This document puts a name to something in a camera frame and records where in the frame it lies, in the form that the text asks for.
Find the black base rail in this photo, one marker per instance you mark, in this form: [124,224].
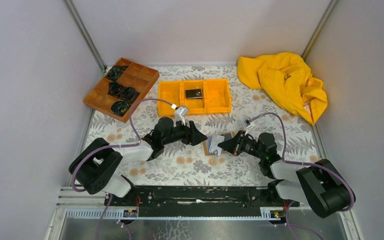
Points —
[202,202]

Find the yellow middle bin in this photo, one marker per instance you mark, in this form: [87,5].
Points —
[196,106]

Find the yellow right bin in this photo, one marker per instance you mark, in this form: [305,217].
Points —
[217,96]

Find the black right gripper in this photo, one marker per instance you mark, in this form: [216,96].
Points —
[235,144]

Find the yellow leather card holder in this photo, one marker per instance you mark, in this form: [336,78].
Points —
[204,145]

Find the yellow bin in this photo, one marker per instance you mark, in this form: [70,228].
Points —
[196,106]
[170,91]
[217,96]

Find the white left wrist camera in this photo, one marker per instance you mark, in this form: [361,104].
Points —
[179,114]

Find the yellow left bin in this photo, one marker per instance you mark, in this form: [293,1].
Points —
[170,91]

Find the dark card in holder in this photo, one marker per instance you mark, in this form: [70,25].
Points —
[228,135]

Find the aluminium frame rail front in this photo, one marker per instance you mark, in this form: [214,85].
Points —
[69,198]

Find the yellow crumpled cloth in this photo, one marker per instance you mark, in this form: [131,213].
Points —
[288,81]

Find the black credit card stack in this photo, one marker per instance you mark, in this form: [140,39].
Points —
[193,94]

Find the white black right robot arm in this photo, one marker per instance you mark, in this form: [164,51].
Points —
[318,185]

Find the floral patterned table mat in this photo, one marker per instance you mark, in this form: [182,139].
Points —
[185,165]

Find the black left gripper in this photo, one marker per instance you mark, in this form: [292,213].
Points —
[195,137]

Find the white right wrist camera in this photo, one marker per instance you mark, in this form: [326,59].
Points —
[249,125]

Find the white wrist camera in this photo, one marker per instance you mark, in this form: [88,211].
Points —
[179,114]
[249,125]

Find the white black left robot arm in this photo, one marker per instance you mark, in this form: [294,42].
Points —
[95,168]

